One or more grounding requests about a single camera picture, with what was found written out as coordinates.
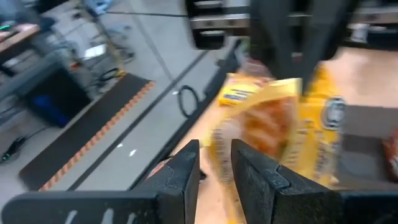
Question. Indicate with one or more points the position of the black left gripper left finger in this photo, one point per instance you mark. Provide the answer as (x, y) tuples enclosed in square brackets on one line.
[(109, 208)]

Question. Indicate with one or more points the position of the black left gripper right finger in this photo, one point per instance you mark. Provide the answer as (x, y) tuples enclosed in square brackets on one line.
[(295, 205)]

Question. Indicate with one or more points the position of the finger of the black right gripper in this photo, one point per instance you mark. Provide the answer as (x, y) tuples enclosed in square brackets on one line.
[(326, 25), (273, 31)]

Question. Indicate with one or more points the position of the yellow creamy chicken ramen pack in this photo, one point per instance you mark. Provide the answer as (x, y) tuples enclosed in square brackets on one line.
[(267, 124)]

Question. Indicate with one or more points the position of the grey translucent plastic bin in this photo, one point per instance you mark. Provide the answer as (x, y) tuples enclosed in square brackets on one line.
[(367, 149)]

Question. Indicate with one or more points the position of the black orange-striped floor mat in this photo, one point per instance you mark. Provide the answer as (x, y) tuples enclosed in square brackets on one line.
[(93, 124)]

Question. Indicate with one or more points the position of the black floor power brick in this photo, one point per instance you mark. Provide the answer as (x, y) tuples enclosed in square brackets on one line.
[(12, 149)]

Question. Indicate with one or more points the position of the black floor box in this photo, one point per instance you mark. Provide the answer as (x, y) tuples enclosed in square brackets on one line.
[(56, 99)]

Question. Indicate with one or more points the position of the wooden background desk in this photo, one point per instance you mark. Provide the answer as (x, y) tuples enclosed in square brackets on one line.
[(18, 34)]

